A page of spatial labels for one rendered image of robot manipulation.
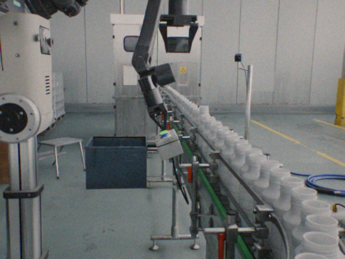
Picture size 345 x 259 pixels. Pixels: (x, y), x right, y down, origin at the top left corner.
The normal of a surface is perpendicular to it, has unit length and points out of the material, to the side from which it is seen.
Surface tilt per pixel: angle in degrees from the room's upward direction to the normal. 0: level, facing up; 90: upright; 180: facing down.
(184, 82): 90
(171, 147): 90
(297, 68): 90
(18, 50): 90
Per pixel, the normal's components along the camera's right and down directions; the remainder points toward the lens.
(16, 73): 0.07, 0.34
